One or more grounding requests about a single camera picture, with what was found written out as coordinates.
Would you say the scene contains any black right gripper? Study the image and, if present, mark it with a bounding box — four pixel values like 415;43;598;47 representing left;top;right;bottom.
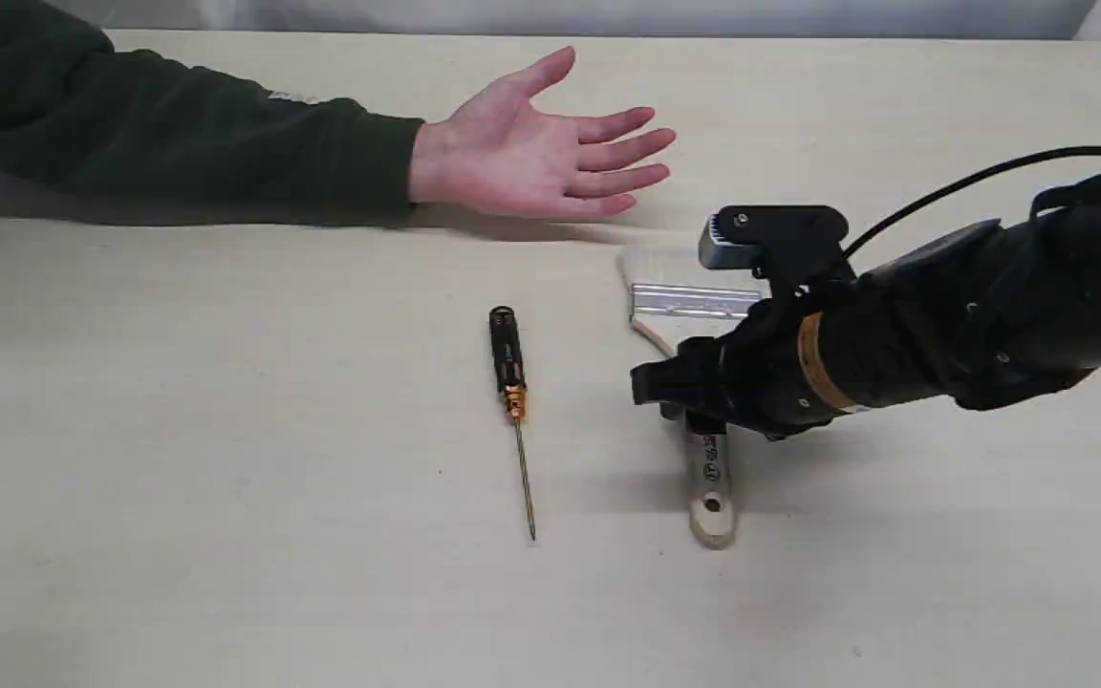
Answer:
630;296;859;441

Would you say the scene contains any wooden paint brush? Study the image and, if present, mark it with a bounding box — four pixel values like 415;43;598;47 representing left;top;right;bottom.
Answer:
617;245;762;552

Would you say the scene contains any black orange precision screwdriver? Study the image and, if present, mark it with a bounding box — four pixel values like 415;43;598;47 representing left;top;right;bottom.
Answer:
486;306;537;543

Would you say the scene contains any dark green sleeved forearm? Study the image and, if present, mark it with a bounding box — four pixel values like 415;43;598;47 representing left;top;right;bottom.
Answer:
0;1;423;215

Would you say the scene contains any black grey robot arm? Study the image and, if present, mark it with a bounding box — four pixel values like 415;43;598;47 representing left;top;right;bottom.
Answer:
631;174;1101;440

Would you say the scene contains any bare open human hand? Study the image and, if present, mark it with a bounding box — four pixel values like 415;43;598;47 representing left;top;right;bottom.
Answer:
407;45;678;222

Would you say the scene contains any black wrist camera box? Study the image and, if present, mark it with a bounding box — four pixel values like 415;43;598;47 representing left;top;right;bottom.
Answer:
698;204;855;297

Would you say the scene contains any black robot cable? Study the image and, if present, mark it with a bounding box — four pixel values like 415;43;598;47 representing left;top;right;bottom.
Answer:
842;145;1101;261

